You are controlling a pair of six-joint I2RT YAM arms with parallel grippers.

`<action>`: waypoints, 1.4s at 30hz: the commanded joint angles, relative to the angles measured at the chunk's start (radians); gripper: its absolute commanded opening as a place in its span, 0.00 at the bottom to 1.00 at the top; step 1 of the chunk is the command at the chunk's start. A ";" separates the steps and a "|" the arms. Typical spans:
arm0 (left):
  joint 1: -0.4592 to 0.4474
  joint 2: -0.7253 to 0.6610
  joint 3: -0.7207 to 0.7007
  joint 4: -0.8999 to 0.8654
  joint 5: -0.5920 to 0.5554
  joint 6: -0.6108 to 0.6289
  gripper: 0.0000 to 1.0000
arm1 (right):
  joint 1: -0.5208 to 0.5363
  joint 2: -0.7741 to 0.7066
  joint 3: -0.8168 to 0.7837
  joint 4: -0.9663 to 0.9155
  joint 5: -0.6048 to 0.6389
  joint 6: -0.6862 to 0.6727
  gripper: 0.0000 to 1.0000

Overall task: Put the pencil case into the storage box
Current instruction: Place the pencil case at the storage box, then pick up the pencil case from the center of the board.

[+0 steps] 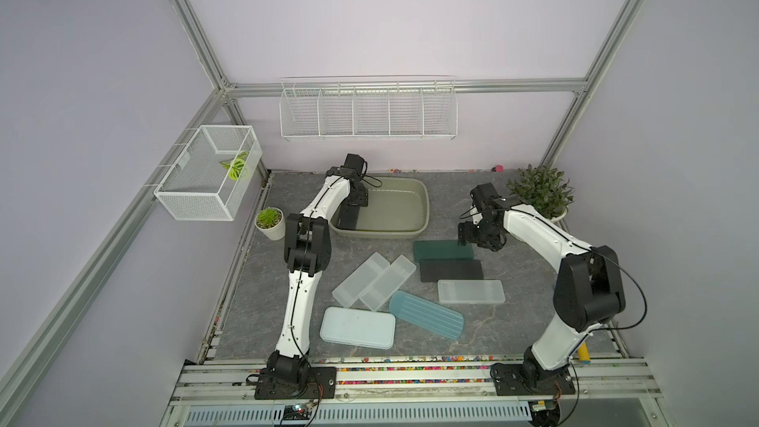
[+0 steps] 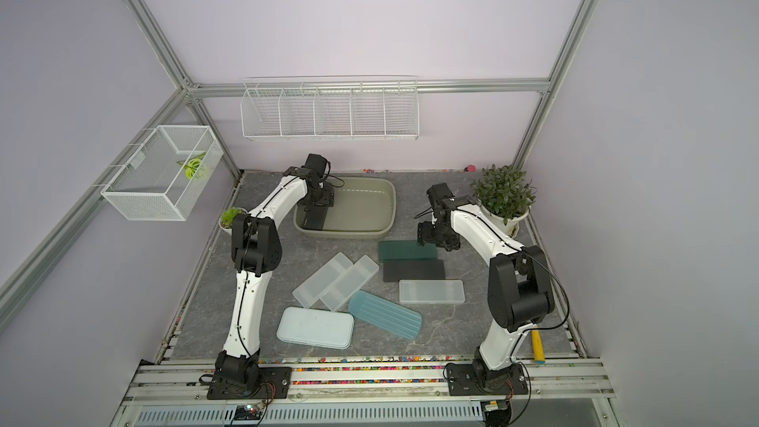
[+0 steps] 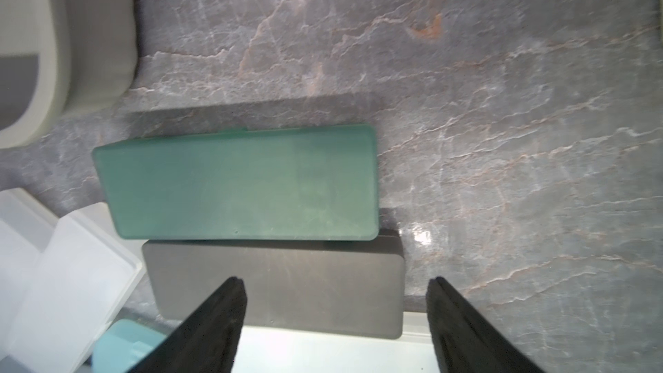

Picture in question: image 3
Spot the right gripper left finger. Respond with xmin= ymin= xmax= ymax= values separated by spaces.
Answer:
xmin=131 ymin=277 xmax=247 ymax=372

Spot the dark grey pencil case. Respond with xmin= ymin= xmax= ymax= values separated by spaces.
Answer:
xmin=142 ymin=230 xmax=406 ymax=339

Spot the dark green pencil case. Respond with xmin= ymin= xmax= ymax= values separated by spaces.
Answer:
xmin=93 ymin=124 xmax=379 ymax=241

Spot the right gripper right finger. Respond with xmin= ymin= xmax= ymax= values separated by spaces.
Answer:
xmin=426 ymin=277 xmax=542 ymax=372

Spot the teal ribbed pencil case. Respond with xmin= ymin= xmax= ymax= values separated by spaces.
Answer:
xmin=92 ymin=319 xmax=166 ymax=373

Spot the translucent white pencil case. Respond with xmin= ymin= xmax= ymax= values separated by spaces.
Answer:
xmin=232 ymin=312 xmax=440 ymax=372
xmin=1 ymin=188 xmax=58 ymax=357
xmin=9 ymin=202 xmax=146 ymax=372

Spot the beige plastic storage box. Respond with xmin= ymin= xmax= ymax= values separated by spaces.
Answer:
xmin=1 ymin=0 xmax=138 ymax=149

